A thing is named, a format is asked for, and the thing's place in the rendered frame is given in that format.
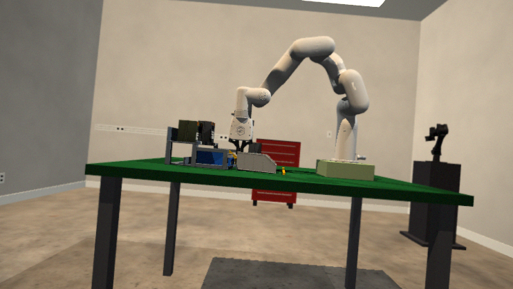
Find blue open bin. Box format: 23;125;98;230
197;151;234;166

